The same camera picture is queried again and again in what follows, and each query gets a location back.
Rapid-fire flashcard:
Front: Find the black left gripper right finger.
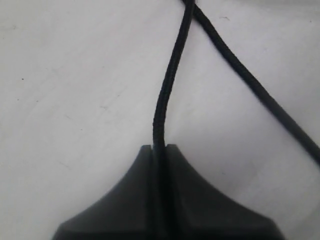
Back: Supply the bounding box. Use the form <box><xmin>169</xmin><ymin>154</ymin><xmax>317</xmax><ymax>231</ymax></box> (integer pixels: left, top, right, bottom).
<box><xmin>166</xmin><ymin>144</ymin><xmax>279</xmax><ymax>240</ymax></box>

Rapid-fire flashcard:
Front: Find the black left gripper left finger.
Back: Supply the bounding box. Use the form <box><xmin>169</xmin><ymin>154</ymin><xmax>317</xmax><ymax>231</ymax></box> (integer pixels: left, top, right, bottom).
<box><xmin>53</xmin><ymin>145</ymin><xmax>159</xmax><ymax>240</ymax></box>

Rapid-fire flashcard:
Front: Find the black rope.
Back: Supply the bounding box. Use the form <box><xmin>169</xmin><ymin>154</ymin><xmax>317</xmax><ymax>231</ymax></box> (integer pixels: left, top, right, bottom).
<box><xmin>191</xmin><ymin>2</ymin><xmax>320</xmax><ymax>167</ymax></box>
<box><xmin>151</xmin><ymin>0</ymin><xmax>196</xmax><ymax>240</ymax></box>

